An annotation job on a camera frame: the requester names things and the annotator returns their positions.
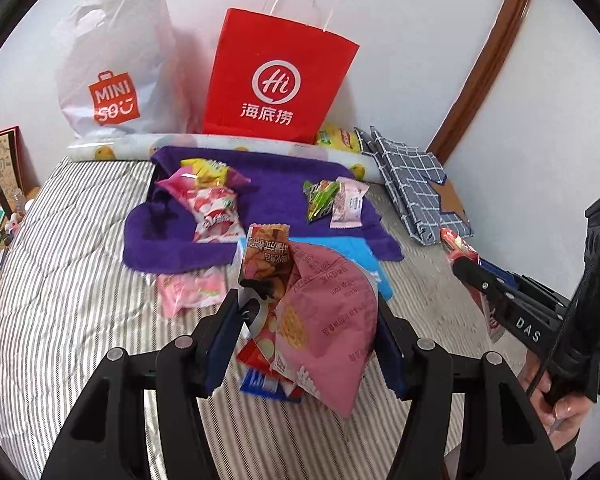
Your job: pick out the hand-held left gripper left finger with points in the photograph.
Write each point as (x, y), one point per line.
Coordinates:
(220, 340)

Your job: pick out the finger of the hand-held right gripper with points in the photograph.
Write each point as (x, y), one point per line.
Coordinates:
(475, 280)
(505, 277)

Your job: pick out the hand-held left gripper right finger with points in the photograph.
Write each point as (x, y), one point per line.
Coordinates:
(391, 355)

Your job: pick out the red and white striped packet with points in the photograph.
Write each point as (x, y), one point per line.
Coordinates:
(456, 245)

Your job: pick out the pink potato chip packet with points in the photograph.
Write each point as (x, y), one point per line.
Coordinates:
(325, 320)

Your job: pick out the green snack packet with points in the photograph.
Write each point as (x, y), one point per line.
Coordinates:
(320, 199)

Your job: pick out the person's right hand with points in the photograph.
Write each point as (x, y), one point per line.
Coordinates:
(565, 410)

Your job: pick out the light pink snack packet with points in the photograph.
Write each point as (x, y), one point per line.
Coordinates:
(192, 290)

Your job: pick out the small blue packet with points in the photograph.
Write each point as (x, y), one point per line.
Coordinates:
(267, 387)

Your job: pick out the light blue packet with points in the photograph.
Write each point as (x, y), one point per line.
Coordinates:
(365, 260)

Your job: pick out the grey checked fabric box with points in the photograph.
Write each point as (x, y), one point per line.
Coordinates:
(410, 185)

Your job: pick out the red and white snack packet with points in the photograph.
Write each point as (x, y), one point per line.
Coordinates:
(217, 215)

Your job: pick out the pale pink snack packet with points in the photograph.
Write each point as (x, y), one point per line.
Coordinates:
(349, 202)

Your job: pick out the purple towel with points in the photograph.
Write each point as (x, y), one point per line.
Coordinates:
(280, 195)

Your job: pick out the striped blanket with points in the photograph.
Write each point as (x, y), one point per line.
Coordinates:
(80, 260)

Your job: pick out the yellow chips bag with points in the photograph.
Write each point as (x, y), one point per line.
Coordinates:
(337, 139)

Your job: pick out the patterned paper roll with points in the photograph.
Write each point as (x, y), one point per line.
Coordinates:
(110, 150)

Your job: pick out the red paper bag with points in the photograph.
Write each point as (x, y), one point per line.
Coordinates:
(275, 80)

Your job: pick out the brown patterned book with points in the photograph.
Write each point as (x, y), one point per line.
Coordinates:
(5, 170)

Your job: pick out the white plastic shopping bag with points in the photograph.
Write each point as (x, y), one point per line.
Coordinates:
(115, 65)

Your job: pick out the wooden door frame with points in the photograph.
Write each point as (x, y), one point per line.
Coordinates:
(485, 60)

